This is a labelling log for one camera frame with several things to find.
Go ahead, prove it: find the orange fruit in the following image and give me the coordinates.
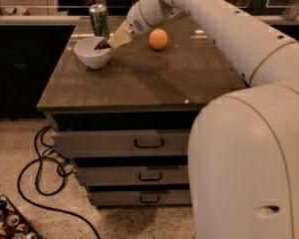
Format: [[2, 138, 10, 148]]
[[149, 29, 167, 51]]

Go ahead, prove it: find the bottom grey drawer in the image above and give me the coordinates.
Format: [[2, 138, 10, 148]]
[[87, 183, 191, 208]]

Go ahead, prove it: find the middle grey drawer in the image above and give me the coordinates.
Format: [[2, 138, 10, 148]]
[[74, 155, 188, 186]]

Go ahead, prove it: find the white ceramic bowl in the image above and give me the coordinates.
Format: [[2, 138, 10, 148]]
[[74, 37, 112, 69]]

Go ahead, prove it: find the grey drawer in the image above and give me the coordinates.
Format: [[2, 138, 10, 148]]
[[50, 112, 198, 157], [74, 155, 188, 186], [87, 183, 191, 208]]

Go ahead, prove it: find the green soda can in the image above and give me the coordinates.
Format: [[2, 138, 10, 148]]
[[89, 4, 110, 38]]

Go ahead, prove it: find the black floor cable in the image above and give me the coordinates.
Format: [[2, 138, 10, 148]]
[[16, 125, 102, 239]]

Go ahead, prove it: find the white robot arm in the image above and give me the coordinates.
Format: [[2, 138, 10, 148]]
[[110, 0, 299, 239]]

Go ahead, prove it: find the top grey drawer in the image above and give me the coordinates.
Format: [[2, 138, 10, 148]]
[[50, 112, 198, 157]]

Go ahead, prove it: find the grey drawer cabinet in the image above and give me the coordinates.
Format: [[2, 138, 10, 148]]
[[36, 15, 248, 210]]

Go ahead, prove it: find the black rxbar chocolate bar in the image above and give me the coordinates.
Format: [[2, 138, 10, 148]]
[[94, 37, 110, 50]]

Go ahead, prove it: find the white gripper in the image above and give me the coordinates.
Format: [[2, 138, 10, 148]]
[[108, 0, 182, 49]]

